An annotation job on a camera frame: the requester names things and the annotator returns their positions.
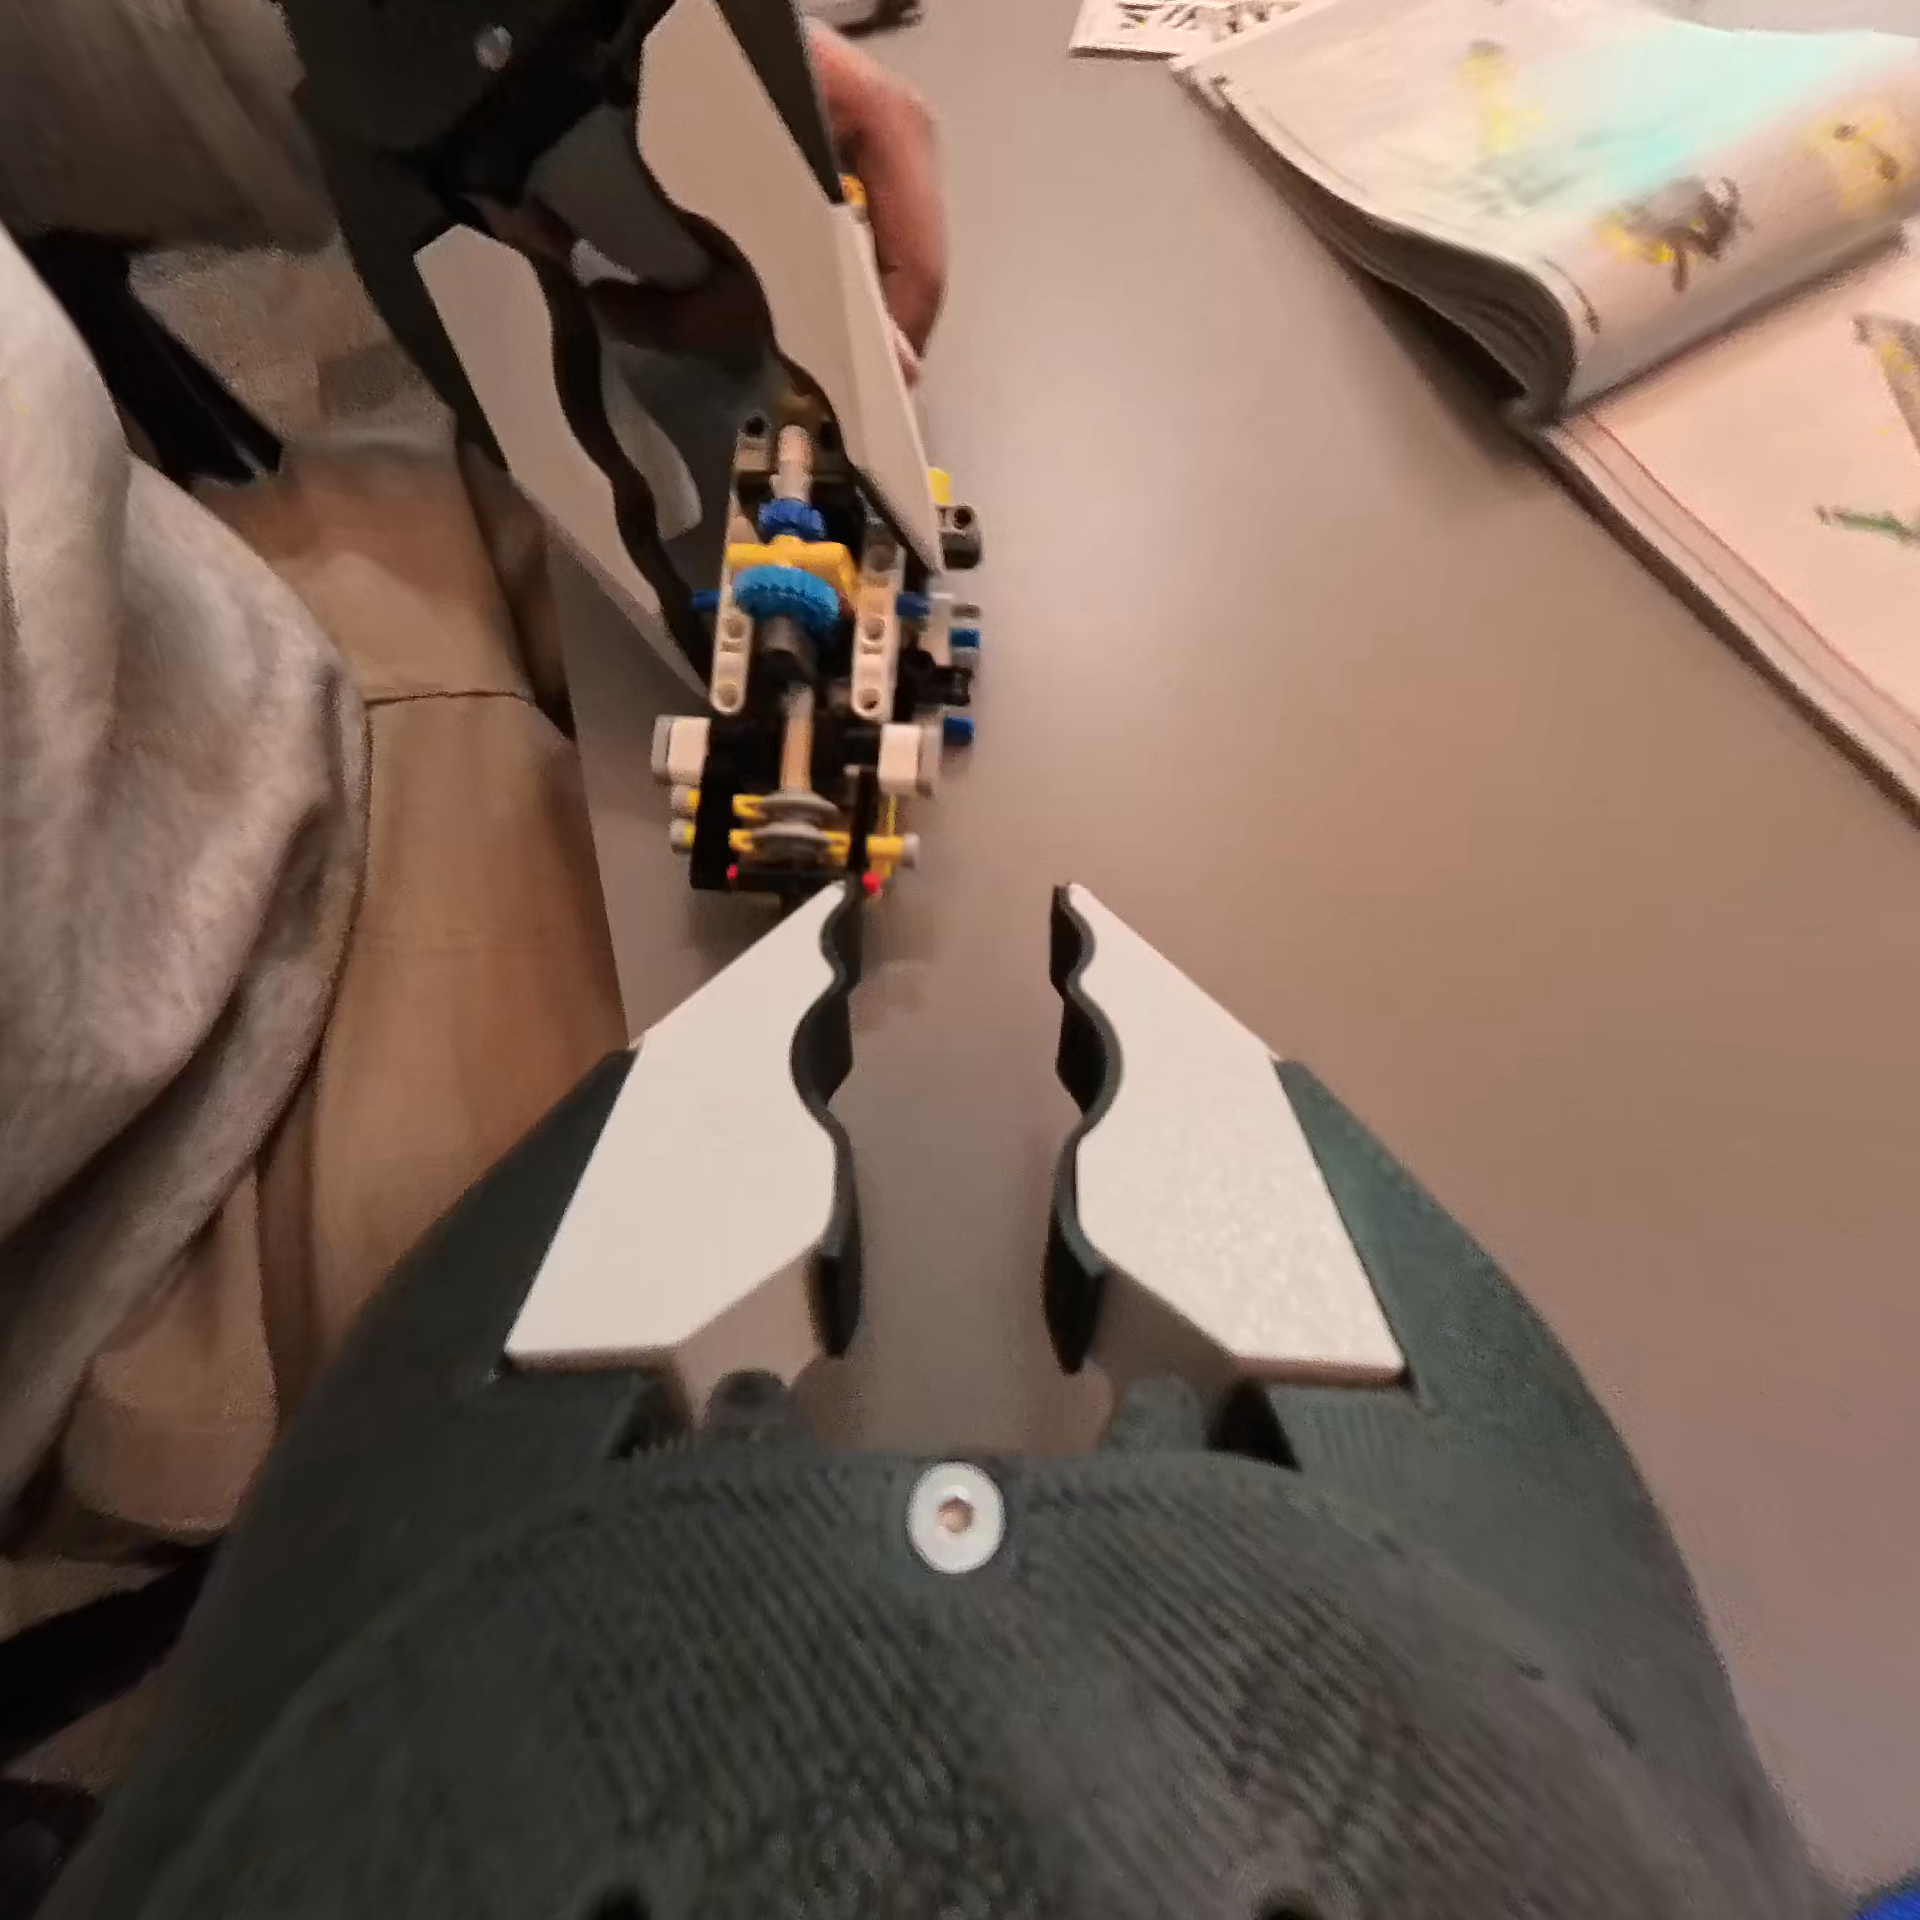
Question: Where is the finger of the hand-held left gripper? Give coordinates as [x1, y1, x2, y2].
[638, 0, 950, 576]
[416, 223, 723, 703]

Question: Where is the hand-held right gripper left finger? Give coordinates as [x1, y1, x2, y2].
[502, 881, 868, 1403]

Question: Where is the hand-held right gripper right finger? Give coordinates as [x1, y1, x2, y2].
[1043, 881, 1407, 1403]

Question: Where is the yellow and black lego model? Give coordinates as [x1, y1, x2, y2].
[648, 382, 989, 903]

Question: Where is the open lego instruction booklet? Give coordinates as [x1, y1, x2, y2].
[1171, 0, 1920, 430]

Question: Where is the person's left hand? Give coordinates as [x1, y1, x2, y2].
[801, 22, 950, 377]

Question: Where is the black metal leg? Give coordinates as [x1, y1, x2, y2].
[23, 223, 287, 488]

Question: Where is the zebra striped sticker sheet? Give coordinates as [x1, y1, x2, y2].
[1068, 0, 1320, 61]

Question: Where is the person's grey sweatshirt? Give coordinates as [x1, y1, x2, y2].
[0, 223, 374, 1501]

